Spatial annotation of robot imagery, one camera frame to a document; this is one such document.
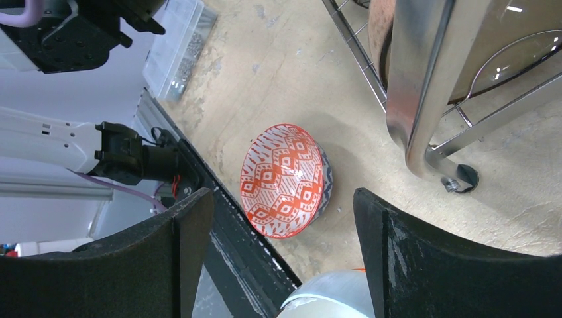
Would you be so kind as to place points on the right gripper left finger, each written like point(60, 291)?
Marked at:
point(150, 269)

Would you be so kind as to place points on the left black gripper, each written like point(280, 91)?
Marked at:
point(70, 36)

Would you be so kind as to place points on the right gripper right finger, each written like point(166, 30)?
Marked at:
point(415, 269)

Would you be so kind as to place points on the red geometric patterned bowl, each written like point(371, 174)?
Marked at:
point(286, 181)

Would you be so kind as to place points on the brown glazed bowl stack top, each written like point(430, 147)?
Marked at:
point(515, 37)

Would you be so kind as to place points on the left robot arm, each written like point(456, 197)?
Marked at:
point(93, 151)

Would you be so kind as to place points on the steel two-tier dish rack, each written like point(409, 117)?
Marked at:
point(415, 53)

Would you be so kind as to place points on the white blue-rimmed bowl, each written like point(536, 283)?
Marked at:
point(340, 293)

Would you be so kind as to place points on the clear plastic screw box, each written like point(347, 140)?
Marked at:
point(173, 56)

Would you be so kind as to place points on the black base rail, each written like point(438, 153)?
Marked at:
point(251, 277)

